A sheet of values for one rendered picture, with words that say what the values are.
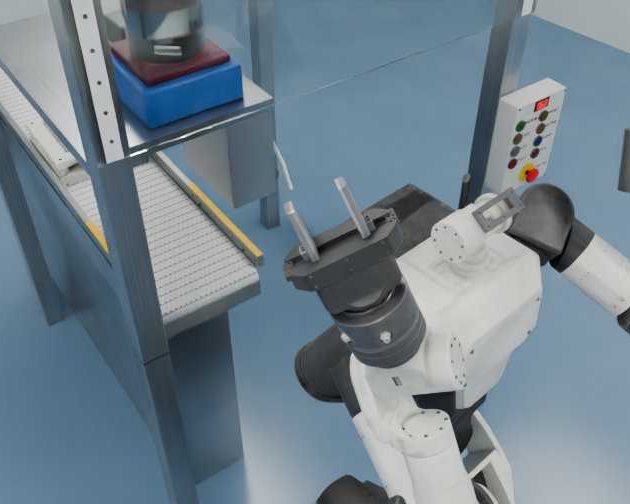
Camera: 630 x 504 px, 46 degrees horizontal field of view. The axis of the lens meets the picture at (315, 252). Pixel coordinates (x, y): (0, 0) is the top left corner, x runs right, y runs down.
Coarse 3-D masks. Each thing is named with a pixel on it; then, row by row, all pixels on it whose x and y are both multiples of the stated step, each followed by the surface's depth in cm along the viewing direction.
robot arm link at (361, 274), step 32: (352, 224) 76; (384, 224) 75; (288, 256) 77; (320, 256) 74; (352, 256) 73; (384, 256) 74; (320, 288) 74; (352, 288) 75; (384, 288) 76; (352, 320) 77; (384, 320) 76; (416, 320) 79
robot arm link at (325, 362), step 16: (320, 336) 109; (336, 336) 105; (304, 352) 111; (320, 352) 107; (336, 352) 105; (304, 368) 110; (320, 368) 107; (336, 368) 105; (320, 384) 109; (336, 384) 106; (352, 384) 103; (352, 400) 103; (352, 416) 104
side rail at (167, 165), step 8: (160, 152) 202; (160, 160) 201; (168, 160) 199; (168, 168) 198; (176, 168) 196; (176, 176) 195; (184, 176) 194; (184, 184) 192; (192, 192) 190; (200, 200) 187; (208, 208) 185; (216, 216) 182; (224, 224) 180; (232, 232) 177; (232, 240) 179; (240, 240) 175; (240, 248) 177; (248, 248) 173; (248, 256) 175; (256, 264) 173
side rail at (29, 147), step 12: (0, 108) 219; (12, 120) 214; (24, 144) 206; (36, 156) 200; (48, 168) 196; (60, 192) 190; (72, 204) 185; (84, 216) 181; (84, 228) 183; (96, 240) 176
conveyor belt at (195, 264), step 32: (0, 96) 231; (160, 192) 194; (96, 224) 185; (160, 224) 185; (192, 224) 185; (160, 256) 176; (192, 256) 176; (224, 256) 176; (160, 288) 168; (192, 288) 168; (224, 288) 170
